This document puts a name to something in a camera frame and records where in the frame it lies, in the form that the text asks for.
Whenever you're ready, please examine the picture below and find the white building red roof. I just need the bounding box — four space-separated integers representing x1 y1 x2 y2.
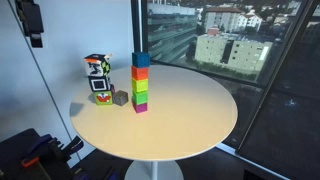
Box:
203 6 264 34

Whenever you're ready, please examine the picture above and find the yellow-green foam cube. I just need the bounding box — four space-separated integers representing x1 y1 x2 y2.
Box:
131 77 150 94

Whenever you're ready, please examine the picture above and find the orange clamp handle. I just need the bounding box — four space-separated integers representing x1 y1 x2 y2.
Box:
21 156 41 168

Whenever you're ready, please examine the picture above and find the white table pedestal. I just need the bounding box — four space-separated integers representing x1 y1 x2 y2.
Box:
124 159 185 180

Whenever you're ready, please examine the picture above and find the small grey cube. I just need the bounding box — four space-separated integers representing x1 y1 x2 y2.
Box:
112 89 130 107

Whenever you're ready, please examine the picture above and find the black window mullion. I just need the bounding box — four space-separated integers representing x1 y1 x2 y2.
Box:
130 0 150 65

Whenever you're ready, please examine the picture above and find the black equipment pile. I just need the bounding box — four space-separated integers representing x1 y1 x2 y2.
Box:
0 128 85 180

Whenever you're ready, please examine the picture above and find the green foam cube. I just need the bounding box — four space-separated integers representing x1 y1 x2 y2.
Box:
131 90 149 105

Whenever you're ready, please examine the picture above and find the thin grey wall pole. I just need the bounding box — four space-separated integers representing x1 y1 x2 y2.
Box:
7 0 74 142

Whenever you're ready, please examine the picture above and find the black slanted window frame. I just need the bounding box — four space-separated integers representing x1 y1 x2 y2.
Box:
235 0 320 158

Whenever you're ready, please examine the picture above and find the black plush cube white square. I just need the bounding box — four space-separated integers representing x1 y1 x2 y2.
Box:
87 75 112 94

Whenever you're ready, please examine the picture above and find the green plush cube red print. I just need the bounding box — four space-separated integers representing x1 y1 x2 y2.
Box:
93 90 115 107

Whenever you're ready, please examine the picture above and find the orange foam cube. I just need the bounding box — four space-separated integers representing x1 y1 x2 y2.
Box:
130 65 150 81

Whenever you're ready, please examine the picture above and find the glass office building outside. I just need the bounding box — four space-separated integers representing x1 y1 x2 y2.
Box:
147 3 198 64

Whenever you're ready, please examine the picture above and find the magenta foam cube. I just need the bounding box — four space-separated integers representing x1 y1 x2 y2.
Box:
132 101 149 115

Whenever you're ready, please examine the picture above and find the blue foam cube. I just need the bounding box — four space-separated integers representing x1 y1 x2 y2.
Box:
131 51 152 69

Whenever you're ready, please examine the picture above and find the beige building outside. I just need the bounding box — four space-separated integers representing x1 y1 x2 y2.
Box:
194 32 274 74

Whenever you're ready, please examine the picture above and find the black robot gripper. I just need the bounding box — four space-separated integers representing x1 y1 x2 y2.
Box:
14 0 45 49

